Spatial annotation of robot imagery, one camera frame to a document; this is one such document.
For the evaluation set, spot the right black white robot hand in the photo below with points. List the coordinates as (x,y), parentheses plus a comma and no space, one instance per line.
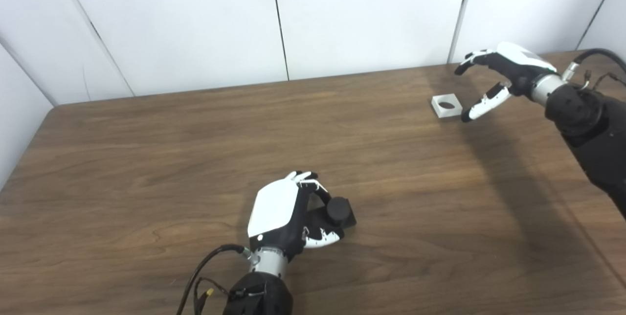
(518,68)

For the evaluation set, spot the black peg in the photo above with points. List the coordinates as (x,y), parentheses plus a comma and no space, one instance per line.
(337,212)

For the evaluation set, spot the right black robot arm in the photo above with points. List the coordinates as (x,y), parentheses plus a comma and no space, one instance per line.
(592,129)

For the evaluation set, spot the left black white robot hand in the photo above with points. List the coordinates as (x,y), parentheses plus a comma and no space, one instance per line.
(274,207)

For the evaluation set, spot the white square piece with hole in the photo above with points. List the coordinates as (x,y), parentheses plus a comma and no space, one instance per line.
(452,110)

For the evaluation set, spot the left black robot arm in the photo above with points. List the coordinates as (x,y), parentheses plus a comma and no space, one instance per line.
(261,290)

